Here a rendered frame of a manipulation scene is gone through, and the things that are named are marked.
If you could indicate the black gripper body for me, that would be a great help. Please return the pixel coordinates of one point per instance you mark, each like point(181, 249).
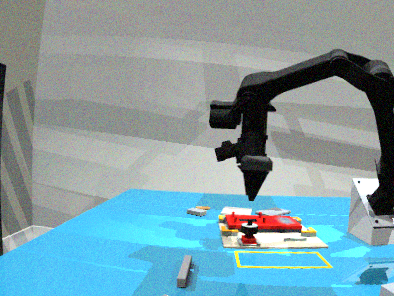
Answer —
point(254, 157)

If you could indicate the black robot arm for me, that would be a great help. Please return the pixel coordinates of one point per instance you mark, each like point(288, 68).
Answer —
point(257, 90)

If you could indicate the black rubber wheel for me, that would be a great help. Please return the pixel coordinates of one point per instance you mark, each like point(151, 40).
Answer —
point(249, 230)

